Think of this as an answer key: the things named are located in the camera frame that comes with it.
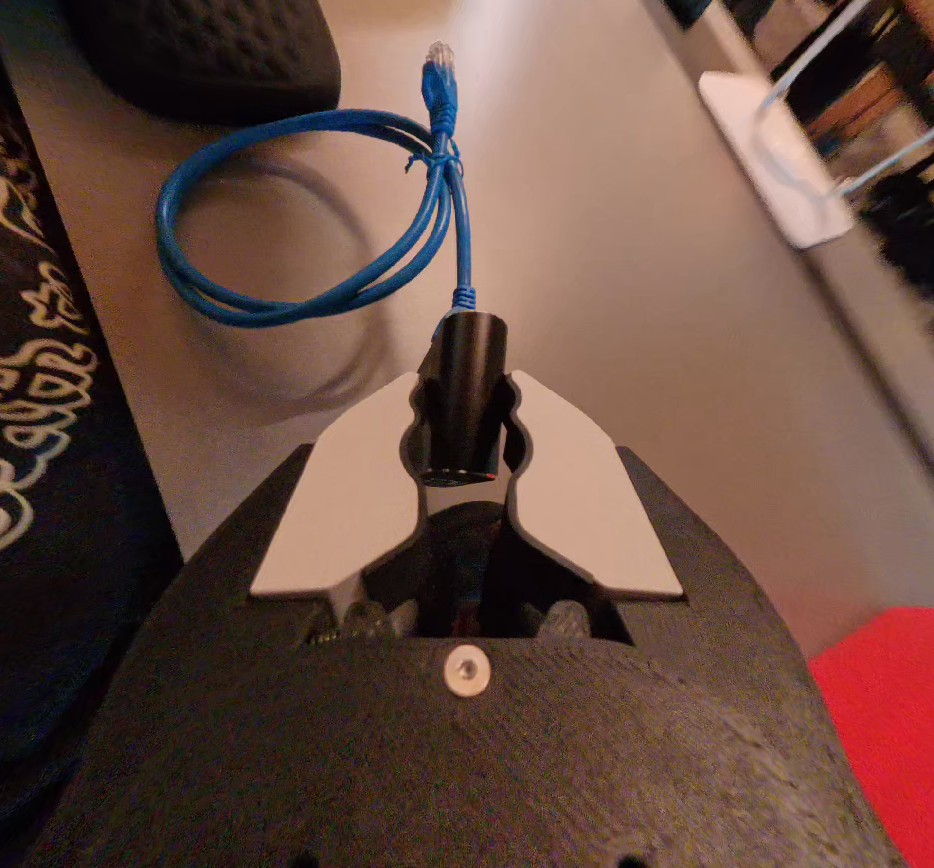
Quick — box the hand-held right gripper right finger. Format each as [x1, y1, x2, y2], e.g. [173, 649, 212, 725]
[503, 370, 687, 602]

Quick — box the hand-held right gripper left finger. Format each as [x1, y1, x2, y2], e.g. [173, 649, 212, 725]
[248, 372, 429, 622]

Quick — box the blue ethernet cable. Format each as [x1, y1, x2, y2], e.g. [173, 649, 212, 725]
[155, 41, 479, 331]

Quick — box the red plastic bin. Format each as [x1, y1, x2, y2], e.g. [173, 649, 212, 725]
[808, 607, 934, 868]

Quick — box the black textured cushion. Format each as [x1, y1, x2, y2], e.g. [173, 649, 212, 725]
[54, 0, 342, 127]

